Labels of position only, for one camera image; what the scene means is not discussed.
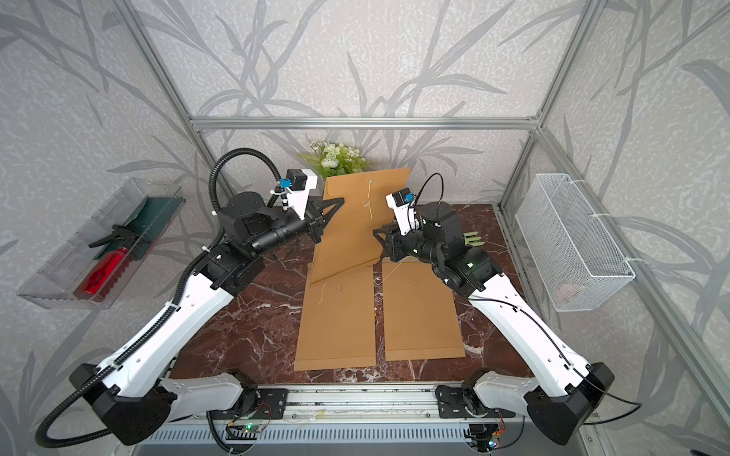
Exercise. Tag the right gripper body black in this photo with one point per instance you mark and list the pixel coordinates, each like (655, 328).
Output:
(413, 244)

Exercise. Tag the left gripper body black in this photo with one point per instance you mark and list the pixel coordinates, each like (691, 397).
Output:
(309, 223)

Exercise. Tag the brown file bag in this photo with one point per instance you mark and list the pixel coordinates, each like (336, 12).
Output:
(337, 328)
(420, 319)
(348, 239)

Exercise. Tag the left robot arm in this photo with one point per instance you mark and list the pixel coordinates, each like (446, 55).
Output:
(126, 390)

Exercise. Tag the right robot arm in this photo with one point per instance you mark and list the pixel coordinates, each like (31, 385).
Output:
(564, 388)

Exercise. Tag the green plant white flowers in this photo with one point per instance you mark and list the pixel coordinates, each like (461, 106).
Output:
(329, 159)

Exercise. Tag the green garden fork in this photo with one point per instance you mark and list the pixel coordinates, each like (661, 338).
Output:
(473, 239)

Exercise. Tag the dark green cloth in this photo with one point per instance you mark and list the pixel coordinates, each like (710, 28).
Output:
(135, 237)

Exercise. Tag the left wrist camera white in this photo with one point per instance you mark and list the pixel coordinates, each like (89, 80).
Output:
(294, 190)

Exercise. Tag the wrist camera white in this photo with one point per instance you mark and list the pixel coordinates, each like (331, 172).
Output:
(294, 190)
(402, 203)

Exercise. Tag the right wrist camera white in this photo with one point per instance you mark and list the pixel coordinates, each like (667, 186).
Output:
(402, 203)

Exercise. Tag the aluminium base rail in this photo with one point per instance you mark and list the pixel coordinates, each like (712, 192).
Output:
(359, 402)

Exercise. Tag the white wire mesh basket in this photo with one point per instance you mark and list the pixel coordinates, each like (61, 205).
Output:
(579, 262)

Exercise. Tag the clear plastic wall tray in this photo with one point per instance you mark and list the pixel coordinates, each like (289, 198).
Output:
(53, 285)

